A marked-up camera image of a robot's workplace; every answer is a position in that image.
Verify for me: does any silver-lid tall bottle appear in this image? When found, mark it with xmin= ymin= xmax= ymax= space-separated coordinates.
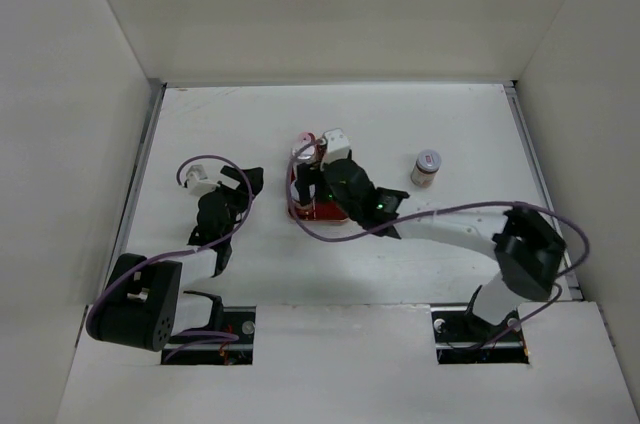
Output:
xmin=295 ymin=145 xmax=318 ymax=165

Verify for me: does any pink-cap bottle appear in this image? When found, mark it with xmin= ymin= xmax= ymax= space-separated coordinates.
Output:
xmin=295 ymin=132 xmax=316 ymax=146

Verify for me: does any white-lid jar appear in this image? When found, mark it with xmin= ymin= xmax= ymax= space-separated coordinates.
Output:
xmin=290 ymin=181 xmax=316 ymax=211
xmin=410 ymin=149 xmax=442 ymax=188

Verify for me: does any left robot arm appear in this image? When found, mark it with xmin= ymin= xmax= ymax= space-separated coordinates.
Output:
xmin=85 ymin=164 xmax=264 ymax=352

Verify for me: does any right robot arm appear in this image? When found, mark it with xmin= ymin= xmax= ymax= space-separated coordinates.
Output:
xmin=287 ymin=158 xmax=566 ymax=340

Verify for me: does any red rectangular tray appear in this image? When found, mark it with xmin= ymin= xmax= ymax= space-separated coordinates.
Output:
xmin=288 ymin=146 xmax=347 ymax=223

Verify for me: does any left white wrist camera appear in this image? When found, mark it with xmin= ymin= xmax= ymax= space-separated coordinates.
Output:
xmin=184 ymin=164 xmax=218 ymax=197

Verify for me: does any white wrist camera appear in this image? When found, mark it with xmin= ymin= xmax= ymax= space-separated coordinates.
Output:
xmin=321 ymin=128 xmax=351 ymax=166
xmin=184 ymin=164 xmax=218 ymax=197

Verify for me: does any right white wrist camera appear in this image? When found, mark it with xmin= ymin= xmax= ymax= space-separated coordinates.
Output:
xmin=321 ymin=128 xmax=351 ymax=166

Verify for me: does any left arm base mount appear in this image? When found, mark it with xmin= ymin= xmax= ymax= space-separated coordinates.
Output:
xmin=160 ymin=307 xmax=256 ymax=366

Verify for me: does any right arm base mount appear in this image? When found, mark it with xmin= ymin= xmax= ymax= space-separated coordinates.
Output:
xmin=431 ymin=306 xmax=529 ymax=365

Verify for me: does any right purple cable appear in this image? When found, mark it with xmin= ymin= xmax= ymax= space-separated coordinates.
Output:
xmin=285 ymin=141 xmax=591 ymax=350

